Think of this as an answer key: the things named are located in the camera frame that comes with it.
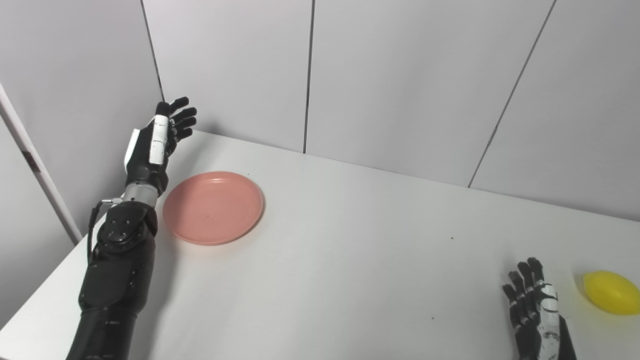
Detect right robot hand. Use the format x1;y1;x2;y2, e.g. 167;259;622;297
502;257;577;360

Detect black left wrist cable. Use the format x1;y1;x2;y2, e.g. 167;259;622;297
87;197;124;264

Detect white corner post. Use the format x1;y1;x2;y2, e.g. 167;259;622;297
0;82;83;246

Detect yellow lemon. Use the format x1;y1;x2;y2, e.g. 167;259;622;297
583;270;640;316

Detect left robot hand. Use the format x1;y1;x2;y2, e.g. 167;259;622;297
123;96;198;198

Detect pink plate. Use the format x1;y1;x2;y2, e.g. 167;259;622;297
162;171;265;246

